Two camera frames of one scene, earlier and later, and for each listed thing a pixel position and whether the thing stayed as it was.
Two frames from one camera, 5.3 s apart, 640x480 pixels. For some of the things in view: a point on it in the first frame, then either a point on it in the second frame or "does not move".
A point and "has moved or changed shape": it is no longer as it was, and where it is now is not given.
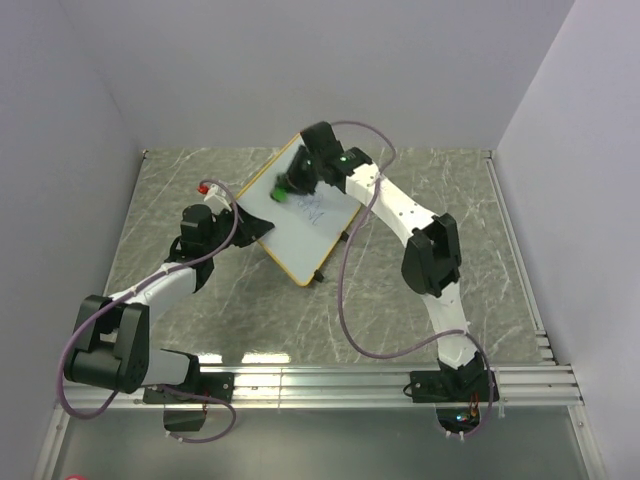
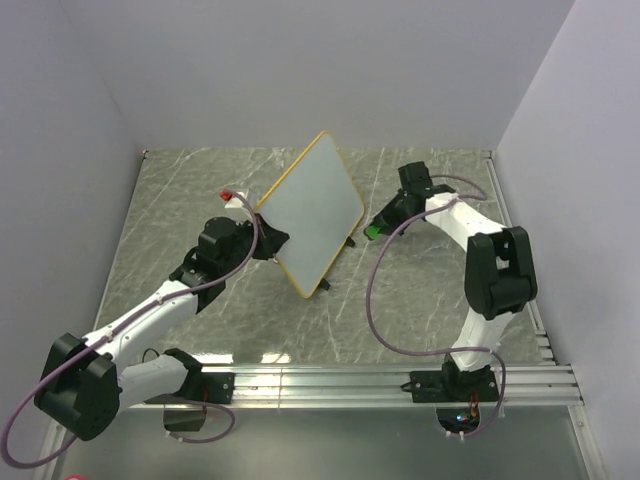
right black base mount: x=457 y=386 does not move
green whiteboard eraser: x=279 y=194 → x=372 y=231
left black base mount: x=220 y=385 does not move
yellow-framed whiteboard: x=307 y=227 has moved or changed shape
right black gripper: x=290 y=181 → x=385 y=217
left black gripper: x=250 y=227 → x=272 y=242
